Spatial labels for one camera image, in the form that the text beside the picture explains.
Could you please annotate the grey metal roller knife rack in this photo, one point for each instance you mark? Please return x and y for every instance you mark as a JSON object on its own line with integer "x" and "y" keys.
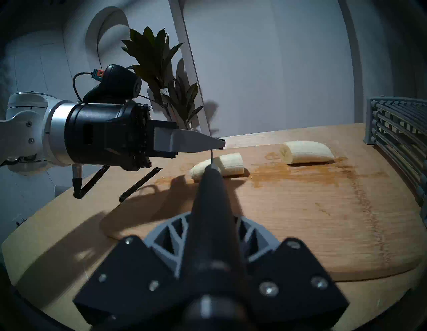
{"x": 397, "y": 133}

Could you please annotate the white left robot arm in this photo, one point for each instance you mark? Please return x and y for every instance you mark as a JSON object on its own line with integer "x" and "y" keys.
{"x": 23, "y": 133}

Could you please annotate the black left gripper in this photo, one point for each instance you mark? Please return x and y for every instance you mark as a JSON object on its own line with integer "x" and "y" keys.
{"x": 100, "y": 133}

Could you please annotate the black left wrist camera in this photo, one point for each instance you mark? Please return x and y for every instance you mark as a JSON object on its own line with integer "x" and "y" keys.
{"x": 116, "y": 83}

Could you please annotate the peeled pale banana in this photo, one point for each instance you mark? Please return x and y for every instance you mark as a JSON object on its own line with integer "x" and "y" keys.
{"x": 200, "y": 171}

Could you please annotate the tall green potted plant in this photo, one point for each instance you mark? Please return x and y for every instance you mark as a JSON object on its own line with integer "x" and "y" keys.
{"x": 153, "y": 53}

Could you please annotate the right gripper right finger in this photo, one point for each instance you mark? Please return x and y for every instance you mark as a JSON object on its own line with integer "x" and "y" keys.
{"x": 293, "y": 283}

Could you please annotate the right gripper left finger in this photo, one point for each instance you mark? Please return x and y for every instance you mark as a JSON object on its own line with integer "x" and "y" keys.
{"x": 126, "y": 283}

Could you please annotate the white plant tag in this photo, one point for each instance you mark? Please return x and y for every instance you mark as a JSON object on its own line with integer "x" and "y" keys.
{"x": 163, "y": 92}

